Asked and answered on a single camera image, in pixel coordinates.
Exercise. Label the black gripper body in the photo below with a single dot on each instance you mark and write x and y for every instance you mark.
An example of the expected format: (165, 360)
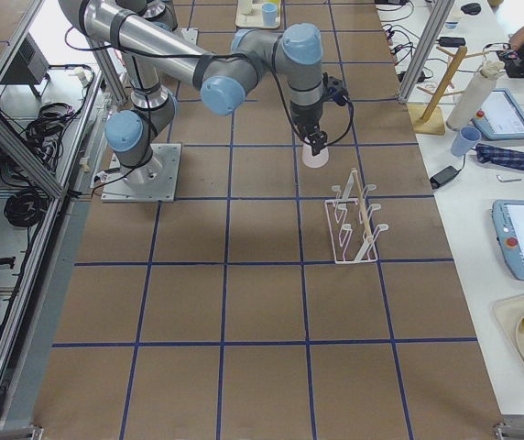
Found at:
(305, 117)

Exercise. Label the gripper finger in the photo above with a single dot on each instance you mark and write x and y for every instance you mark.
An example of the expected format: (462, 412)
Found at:
(317, 140)

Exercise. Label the pink plastic cup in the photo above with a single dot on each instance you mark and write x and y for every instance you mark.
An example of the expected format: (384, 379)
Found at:
(314, 161)

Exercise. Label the light blue cup far end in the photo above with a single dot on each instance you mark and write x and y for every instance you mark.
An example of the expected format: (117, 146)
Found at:
(269, 14)

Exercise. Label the blue cup on desk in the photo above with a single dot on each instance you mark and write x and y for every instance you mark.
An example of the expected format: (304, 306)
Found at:
(466, 138)

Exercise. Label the wooden mug tree stand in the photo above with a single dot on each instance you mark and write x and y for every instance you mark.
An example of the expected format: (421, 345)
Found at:
(428, 119)

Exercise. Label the cream rabbit tray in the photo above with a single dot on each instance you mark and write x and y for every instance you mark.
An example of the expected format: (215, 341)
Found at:
(248, 14)

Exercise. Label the black power adapter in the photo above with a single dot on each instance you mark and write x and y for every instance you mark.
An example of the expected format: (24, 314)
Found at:
(442, 177)

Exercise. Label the beige water bottle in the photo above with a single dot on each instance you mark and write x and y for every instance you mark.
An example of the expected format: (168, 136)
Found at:
(477, 90)

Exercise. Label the plaid blue cloth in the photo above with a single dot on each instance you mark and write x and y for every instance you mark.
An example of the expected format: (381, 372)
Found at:
(503, 157)

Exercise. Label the white wire cup rack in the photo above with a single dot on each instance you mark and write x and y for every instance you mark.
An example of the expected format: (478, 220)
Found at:
(349, 218)

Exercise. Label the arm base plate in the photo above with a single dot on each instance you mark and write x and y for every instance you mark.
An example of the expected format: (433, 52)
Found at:
(154, 182)

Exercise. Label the aluminium frame post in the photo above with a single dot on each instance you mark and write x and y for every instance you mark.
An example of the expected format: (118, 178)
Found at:
(440, 11)

